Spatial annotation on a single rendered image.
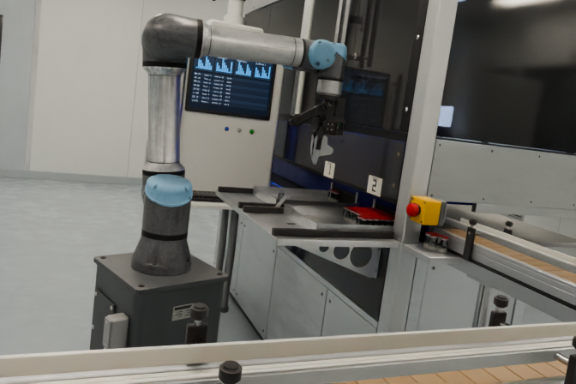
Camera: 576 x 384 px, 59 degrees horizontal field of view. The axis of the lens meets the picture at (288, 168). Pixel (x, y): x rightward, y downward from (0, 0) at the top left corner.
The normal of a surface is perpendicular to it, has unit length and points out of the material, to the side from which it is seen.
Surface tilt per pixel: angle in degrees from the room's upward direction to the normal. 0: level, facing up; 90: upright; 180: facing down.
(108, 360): 90
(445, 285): 90
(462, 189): 90
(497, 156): 90
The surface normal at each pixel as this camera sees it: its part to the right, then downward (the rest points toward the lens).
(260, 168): 0.36, 0.15
